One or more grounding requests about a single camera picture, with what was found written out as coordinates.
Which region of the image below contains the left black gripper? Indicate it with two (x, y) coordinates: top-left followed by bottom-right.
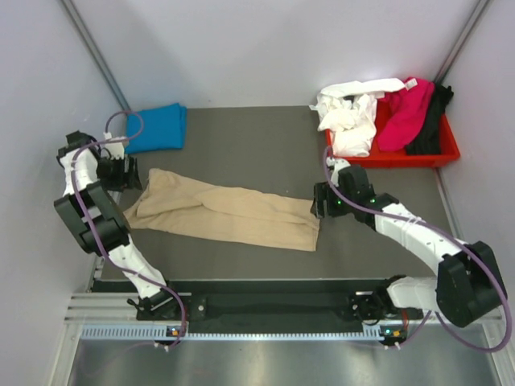
(97, 154), (144, 192)

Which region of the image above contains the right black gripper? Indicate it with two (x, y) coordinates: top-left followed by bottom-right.
(311, 180), (356, 219)

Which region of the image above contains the beige t shirt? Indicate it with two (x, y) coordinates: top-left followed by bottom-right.
(124, 168), (319, 252)

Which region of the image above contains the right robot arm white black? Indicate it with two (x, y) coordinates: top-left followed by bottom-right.
(311, 159), (506, 327)

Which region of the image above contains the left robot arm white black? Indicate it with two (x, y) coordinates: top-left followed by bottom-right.
(54, 131), (187, 322)

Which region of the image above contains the folded blue t shirt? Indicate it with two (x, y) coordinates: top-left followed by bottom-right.
(126, 103), (187, 154)

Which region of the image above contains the white t shirt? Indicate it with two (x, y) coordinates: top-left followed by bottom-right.
(310, 78), (405, 158)

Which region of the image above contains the black t shirt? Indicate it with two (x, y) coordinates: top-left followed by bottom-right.
(405, 84), (454, 156)

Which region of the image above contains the pink t shirt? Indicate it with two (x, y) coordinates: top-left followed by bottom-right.
(377, 77), (435, 152)

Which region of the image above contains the red plastic bin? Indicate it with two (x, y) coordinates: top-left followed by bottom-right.
(347, 114), (460, 168)

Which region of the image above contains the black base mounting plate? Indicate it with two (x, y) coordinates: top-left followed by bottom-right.
(171, 279), (403, 333)

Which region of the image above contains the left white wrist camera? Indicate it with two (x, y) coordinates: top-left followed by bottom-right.
(101, 132), (125, 159)

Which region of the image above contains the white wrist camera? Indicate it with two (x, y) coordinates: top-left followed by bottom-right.
(326, 157), (351, 181)
(101, 132), (125, 159)

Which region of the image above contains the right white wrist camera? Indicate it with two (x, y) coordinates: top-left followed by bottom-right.
(326, 157), (351, 181)

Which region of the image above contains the aluminium frame rail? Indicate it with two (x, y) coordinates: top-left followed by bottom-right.
(64, 291), (504, 322)

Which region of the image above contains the grey slotted cable duct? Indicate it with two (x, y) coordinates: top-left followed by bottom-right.
(80, 324), (403, 343)

